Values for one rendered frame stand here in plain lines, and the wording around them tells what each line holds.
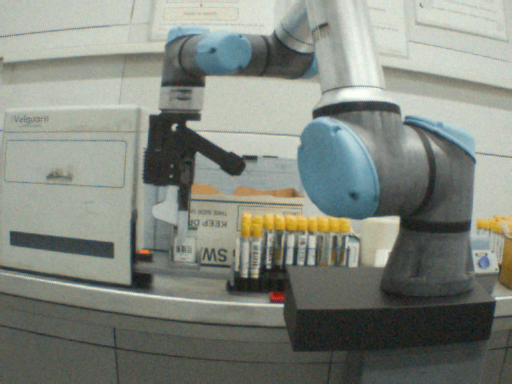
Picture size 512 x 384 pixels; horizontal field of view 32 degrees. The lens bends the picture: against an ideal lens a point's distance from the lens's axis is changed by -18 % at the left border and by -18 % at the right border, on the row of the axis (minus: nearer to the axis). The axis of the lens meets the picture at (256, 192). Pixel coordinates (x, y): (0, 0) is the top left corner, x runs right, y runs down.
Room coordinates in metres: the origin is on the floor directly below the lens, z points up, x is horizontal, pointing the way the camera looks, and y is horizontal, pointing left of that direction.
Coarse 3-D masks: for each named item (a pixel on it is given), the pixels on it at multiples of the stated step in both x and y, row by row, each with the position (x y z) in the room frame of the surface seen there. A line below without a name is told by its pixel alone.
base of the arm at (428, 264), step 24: (408, 240) 1.28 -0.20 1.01; (432, 240) 1.25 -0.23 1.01; (456, 240) 1.26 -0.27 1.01; (408, 264) 1.27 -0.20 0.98; (432, 264) 1.25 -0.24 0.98; (456, 264) 1.25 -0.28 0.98; (384, 288) 1.29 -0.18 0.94; (408, 288) 1.25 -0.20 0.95; (432, 288) 1.24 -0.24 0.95; (456, 288) 1.25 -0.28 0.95
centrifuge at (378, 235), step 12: (384, 216) 1.95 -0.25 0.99; (396, 216) 1.94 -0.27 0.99; (372, 228) 1.93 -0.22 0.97; (384, 228) 1.92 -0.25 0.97; (396, 228) 1.91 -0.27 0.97; (360, 240) 1.97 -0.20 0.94; (372, 240) 1.93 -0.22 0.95; (384, 240) 1.92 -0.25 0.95; (360, 252) 1.96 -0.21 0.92; (372, 252) 1.93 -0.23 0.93; (384, 252) 1.91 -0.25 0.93; (360, 264) 1.96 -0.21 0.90; (372, 264) 1.93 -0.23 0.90; (384, 264) 1.87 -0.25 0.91
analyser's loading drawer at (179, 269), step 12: (132, 264) 1.64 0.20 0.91; (144, 264) 1.65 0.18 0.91; (156, 264) 1.67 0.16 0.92; (168, 264) 1.68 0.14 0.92; (180, 264) 1.63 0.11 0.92; (192, 264) 1.63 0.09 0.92; (180, 276) 1.63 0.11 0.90; (192, 276) 1.63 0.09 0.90; (204, 276) 1.63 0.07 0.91; (216, 276) 1.63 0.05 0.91; (228, 276) 1.63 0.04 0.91
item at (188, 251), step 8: (176, 232) 1.65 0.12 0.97; (192, 232) 1.65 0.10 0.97; (176, 240) 1.64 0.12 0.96; (184, 240) 1.64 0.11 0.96; (192, 240) 1.64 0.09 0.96; (176, 248) 1.64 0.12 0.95; (184, 248) 1.64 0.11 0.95; (192, 248) 1.64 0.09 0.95; (176, 256) 1.64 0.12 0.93; (184, 256) 1.64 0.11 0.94; (192, 256) 1.64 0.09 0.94
